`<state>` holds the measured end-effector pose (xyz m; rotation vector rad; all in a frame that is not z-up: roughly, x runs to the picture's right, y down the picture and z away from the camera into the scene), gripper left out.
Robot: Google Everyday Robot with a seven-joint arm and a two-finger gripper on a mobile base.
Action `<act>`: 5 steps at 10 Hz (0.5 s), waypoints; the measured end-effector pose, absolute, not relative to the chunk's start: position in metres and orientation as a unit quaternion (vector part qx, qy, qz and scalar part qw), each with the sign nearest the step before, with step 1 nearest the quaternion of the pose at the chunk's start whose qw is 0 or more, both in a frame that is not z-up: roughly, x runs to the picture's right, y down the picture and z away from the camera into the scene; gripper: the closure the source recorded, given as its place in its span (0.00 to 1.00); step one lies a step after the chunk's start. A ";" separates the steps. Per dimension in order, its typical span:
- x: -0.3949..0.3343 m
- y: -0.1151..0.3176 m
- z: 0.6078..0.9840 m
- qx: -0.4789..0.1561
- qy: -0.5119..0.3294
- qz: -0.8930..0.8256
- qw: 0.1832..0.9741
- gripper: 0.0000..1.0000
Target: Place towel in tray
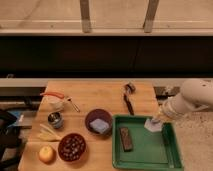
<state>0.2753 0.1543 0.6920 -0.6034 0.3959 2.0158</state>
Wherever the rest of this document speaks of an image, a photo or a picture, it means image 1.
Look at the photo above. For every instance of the white towel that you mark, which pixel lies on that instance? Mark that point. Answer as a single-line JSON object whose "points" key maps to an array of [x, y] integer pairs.
{"points": [[153, 125]]}

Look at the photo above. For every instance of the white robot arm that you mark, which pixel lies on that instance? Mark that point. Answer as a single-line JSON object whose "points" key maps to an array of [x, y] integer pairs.
{"points": [[194, 95]]}

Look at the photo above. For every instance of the green plastic tray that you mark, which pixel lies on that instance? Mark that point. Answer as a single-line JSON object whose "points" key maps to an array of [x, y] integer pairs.
{"points": [[152, 151]]}

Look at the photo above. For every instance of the black dish brush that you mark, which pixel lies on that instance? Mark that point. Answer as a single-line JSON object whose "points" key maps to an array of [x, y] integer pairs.
{"points": [[129, 89]]}

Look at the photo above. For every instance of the purple bowl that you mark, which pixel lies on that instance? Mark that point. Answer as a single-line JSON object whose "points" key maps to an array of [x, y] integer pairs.
{"points": [[101, 114]]}

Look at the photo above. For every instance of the blue sponge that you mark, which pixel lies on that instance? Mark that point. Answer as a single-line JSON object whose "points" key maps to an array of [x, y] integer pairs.
{"points": [[99, 125]]}

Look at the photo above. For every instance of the wooden cutting board table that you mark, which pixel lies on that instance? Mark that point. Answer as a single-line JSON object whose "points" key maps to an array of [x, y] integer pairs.
{"points": [[88, 95]]}

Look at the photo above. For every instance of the brown chocolate bar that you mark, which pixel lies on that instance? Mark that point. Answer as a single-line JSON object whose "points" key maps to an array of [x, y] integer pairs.
{"points": [[126, 139]]}

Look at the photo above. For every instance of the small metal cup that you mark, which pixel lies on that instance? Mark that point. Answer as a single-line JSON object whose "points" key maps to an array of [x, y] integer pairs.
{"points": [[55, 120]]}

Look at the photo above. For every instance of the dark red bowl of beans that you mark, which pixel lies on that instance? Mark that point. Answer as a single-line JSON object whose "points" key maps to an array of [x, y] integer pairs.
{"points": [[72, 147]]}

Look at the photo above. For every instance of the yellow apple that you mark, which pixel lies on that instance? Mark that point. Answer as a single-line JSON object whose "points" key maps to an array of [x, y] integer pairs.
{"points": [[46, 154]]}

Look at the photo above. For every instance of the black chair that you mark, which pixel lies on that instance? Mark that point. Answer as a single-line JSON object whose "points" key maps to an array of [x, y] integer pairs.
{"points": [[9, 138]]}

